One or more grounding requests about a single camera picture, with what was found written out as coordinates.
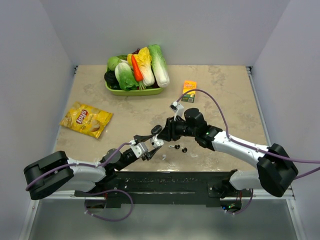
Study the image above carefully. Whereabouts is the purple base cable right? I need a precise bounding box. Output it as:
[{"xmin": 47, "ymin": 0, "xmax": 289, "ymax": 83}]
[{"xmin": 224, "ymin": 193, "xmax": 254, "ymax": 216}]

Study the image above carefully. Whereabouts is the black toy vegetable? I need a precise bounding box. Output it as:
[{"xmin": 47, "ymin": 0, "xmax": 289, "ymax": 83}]
[{"xmin": 104, "ymin": 71, "xmax": 118, "ymax": 85}]

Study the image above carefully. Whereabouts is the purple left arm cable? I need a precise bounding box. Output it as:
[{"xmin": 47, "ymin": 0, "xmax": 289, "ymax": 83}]
[{"xmin": 24, "ymin": 141, "xmax": 136, "ymax": 192}]

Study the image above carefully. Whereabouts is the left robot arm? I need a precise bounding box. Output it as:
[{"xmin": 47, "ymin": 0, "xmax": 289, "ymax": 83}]
[{"xmin": 23, "ymin": 135, "xmax": 164, "ymax": 200}]

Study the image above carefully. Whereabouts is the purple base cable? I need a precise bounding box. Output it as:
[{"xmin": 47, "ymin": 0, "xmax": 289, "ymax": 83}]
[
  {"xmin": 84, "ymin": 188, "xmax": 134, "ymax": 222},
  {"xmin": 224, "ymin": 193, "xmax": 254, "ymax": 216}
]

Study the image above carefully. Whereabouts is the napa cabbage right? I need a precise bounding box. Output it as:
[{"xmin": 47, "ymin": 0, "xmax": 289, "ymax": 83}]
[{"xmin": 147, "ymin": 44, "xmax": 170, "ymax": 88}]

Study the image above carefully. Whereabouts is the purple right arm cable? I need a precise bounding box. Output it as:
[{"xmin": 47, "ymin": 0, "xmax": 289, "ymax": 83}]
[{"xmin": 176, "ymin": 89, "xmax": 320, "ymax": 181}]

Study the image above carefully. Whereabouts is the white earbud charging case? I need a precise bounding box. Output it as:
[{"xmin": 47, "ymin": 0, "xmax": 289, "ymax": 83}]
[{"xmin": 150, "ymin": 136, "xmax": 164, "ymax": 148}]

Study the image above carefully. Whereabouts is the black earbud right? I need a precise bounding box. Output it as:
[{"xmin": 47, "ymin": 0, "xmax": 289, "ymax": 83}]
[{"xmin": 181, "ymin": 147, "xmax": 188, "ymax": 153}]

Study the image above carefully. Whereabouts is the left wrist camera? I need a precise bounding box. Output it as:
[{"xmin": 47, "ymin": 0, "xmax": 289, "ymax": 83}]
[{"xmin": 130, "ymin": 142, "xmax": 148, "ymax": 159}]

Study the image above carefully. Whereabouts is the orange juice box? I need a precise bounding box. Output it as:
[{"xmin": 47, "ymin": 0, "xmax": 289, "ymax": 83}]
[{"xmin": 181, "ymin": 80, "xmax": 197, "ymax": 103}]

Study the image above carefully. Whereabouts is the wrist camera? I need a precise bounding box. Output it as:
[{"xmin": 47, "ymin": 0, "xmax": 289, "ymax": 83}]
[
  {"xmin": 169, "ymin": 101, "xmax": 184, "ymax": 119},
  {"xmin": 130, "ymin": 142, "xmax": 148, "ymax": 159}
]

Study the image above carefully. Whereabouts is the round green vegetable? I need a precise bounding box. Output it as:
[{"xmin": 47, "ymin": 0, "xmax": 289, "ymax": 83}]
[{"xmin": 107, "ymin": 56, "xmax": 122, "ymax": 71}]

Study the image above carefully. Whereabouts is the yellow chips bag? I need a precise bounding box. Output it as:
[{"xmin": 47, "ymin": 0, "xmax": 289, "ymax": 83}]
[{"xmin": 59, "ymin": 101, "xmax": 113, "ymax": 139}]

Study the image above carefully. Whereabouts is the green white bok choy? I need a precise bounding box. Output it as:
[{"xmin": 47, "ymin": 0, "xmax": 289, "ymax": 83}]
[{"xmin": 114, "ymin": 62, "xmax": 139, "ymax": 91}]

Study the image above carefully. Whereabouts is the green plastic tray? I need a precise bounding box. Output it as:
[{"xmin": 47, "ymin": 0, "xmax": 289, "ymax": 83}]
[{"xmin": 105, "ymin": 82, "xmax": 164, "ymax": 97}]

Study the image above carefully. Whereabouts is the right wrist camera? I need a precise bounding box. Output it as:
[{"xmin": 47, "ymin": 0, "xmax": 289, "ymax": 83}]
[{"xmin": 169, "ymin": 101, "xmax": 184, "ymax": 119}]

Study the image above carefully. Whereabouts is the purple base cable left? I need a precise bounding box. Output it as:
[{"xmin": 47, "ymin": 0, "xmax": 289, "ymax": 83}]
[{"xmin": 84, "ymin": 188, "xmax": 134, "ymax": 222}]

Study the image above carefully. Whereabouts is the black earbud charging case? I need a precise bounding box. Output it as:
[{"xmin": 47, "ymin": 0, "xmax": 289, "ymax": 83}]
[{"xmin": 150, "ymin": 124, "xmax": 163, "ymax": 135}]

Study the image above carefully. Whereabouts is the orange carrot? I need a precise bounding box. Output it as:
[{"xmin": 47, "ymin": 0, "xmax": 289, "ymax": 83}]
[{"xmin": 131, "ymin": 55, "xmax": 146, "ymax": 90}]

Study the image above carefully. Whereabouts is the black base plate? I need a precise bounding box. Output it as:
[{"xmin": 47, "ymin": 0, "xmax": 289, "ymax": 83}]
[{"xmin": 75, "ymin": 171, "xmax": 251, "ymax": 209}]

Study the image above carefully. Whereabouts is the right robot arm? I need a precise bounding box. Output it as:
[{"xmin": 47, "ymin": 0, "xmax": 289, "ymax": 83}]
[{"xmin": 157, "ymin": 108, "xmax": 298, "ymax": 198}]

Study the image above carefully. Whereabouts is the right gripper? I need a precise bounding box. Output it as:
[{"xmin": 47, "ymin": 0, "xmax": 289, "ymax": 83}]
[{"xmin": 157, "ymin": 115, "xmax": 198, "ymax": 142}]

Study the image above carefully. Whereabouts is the yellow leaf cabbage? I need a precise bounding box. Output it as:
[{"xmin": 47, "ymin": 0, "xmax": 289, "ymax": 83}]
[{"xmin": 135, "ymin": 47, "xmax": 155, "ymax": 87}]

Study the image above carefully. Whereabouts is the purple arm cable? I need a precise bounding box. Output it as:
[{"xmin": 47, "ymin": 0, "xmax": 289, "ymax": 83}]
[
  {"xmin": 24, "ymin": 141, "xmax": 136, "ymax": 192},
  {"xmin": 176, "ymin": 89, "xmax": 320, "ymax": 181}
]

